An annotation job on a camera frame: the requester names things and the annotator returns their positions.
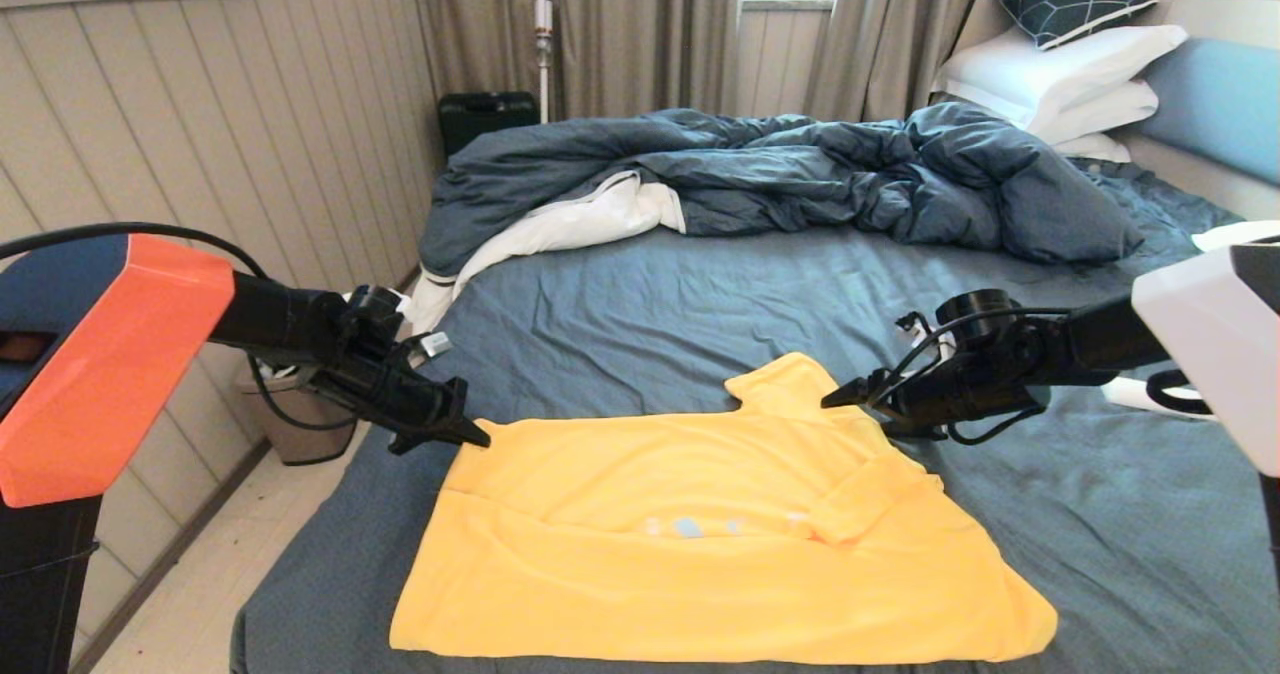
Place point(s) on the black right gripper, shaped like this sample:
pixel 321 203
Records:
pixel 970 389

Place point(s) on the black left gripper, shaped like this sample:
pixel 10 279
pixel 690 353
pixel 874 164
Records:
pixel 400 399

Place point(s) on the yellow printed t-shirt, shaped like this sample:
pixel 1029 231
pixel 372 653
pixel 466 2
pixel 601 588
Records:
pixel 700 574

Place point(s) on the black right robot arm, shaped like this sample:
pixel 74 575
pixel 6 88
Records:
pixel 1210 344

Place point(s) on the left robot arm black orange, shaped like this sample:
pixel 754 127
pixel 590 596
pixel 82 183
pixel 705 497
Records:
pixel 120 374

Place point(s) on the brown trash bin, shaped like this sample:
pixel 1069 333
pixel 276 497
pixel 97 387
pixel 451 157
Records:
pixel 300 444

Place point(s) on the dark blue bed sheet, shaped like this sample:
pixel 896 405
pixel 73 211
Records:
pixel 700 304

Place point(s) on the white flat oblong object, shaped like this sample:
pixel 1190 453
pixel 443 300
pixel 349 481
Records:
pixel 1125 392

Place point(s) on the dark blue duvet white lining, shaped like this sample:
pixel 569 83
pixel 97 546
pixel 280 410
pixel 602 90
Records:
pixel 800 179

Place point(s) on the dark green hard case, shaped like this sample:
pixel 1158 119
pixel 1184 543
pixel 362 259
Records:
pixel 485 119

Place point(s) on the large white pillow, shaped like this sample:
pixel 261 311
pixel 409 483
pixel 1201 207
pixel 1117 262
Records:
pixel 1045 72

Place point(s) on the beige curtain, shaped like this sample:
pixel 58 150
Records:
pixel 890 34
pixel 640 34

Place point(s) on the white stick vacuum cleaner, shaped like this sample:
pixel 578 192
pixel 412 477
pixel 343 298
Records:
pixel 543 16

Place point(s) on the dark geometric patterned cushion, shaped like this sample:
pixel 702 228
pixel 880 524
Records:
pixel 1060 2

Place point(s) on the blue padded headboard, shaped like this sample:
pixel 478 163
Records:
pixel 1225 109

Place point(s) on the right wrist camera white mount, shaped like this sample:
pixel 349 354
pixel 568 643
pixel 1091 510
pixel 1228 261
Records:
pixel 915 329

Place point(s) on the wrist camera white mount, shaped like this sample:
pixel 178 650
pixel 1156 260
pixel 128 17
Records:
pixel 915 329
pixel 435 344

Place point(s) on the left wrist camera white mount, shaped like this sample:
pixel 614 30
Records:
pixel 435 344

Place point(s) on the beige headboard frame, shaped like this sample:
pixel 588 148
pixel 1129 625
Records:
pixel 1215 184

